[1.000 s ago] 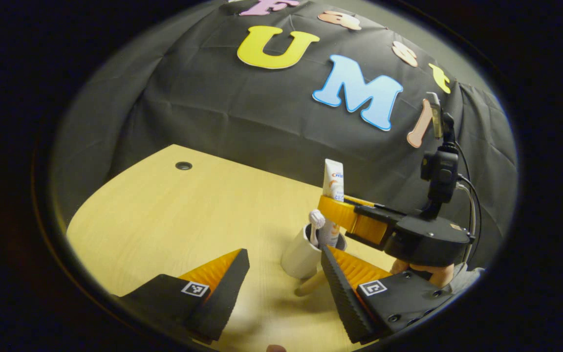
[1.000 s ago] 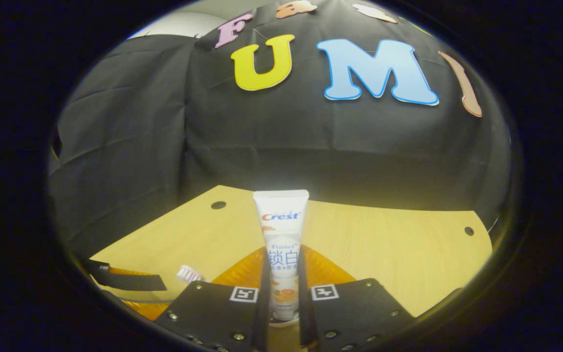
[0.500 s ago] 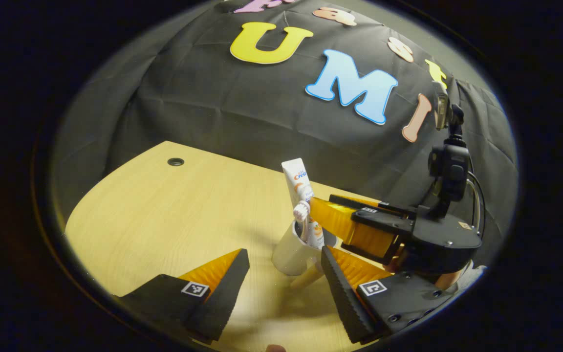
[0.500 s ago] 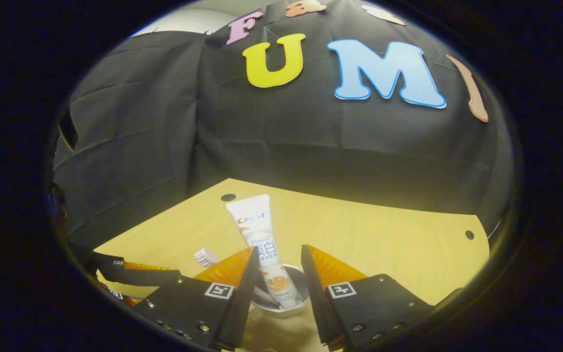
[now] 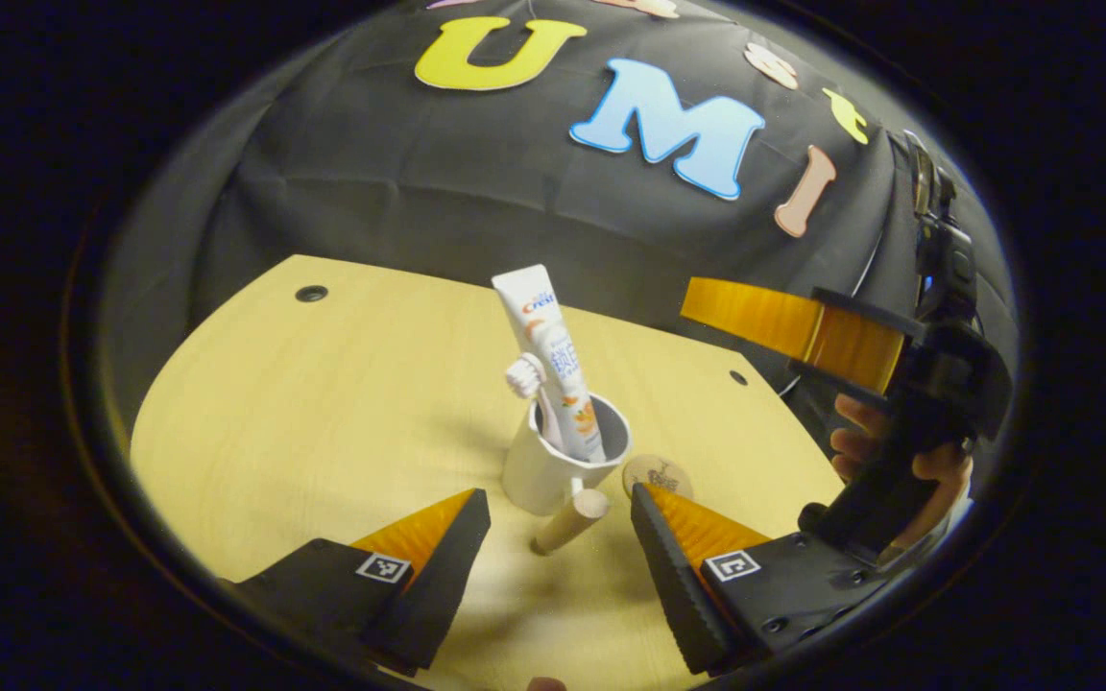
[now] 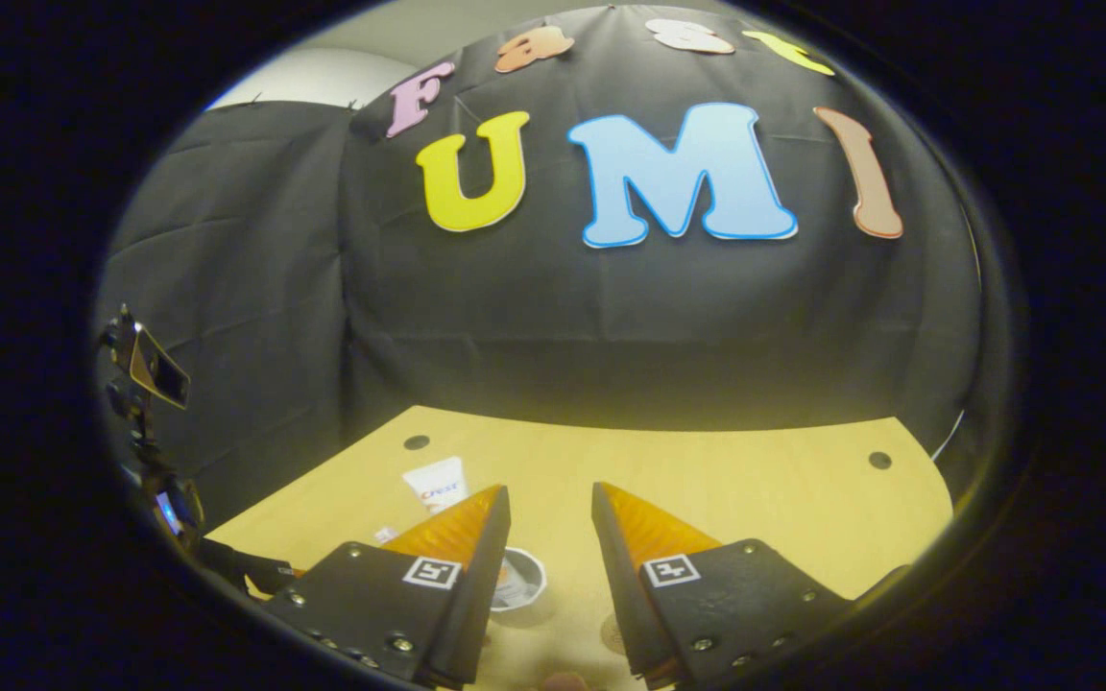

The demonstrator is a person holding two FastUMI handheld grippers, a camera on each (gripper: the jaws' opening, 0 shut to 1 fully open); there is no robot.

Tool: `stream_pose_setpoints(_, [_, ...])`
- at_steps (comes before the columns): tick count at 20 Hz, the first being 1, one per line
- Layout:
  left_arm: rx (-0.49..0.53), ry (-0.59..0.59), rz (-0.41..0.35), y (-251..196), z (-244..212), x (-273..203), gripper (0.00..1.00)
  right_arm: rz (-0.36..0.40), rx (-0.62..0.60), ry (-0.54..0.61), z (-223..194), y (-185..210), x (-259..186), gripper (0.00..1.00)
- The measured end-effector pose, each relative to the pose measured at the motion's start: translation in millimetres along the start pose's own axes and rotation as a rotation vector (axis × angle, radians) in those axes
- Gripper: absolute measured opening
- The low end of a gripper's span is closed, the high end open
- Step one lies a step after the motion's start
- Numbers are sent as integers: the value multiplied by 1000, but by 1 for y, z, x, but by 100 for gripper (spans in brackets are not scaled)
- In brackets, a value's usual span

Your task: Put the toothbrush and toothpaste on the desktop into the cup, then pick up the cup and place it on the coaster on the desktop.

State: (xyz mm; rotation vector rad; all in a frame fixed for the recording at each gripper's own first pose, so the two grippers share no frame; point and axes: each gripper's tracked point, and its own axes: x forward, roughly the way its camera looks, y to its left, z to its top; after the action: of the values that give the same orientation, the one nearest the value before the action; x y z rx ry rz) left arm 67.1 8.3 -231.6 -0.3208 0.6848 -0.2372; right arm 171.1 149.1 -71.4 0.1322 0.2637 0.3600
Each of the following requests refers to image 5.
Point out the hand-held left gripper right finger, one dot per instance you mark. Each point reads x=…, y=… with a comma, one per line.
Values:
x=678, y=585

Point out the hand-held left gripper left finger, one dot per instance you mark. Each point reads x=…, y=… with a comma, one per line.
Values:
x=438, y=585

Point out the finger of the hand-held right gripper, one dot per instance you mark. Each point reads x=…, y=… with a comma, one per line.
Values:
x=755, y=317
x=855, y=355

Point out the round wooden coaster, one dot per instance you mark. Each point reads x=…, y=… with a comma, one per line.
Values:
x=659, y=472

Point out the white toothpaste tube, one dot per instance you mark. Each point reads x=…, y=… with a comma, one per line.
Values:
x=548, y=336

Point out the pink toothbrush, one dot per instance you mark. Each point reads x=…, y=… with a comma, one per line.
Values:
x=522, y=374

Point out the wooden desktop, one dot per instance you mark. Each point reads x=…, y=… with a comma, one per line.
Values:
x=323, y=413

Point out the black backdrop cloth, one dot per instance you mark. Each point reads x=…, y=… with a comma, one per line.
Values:
x=419, y=163

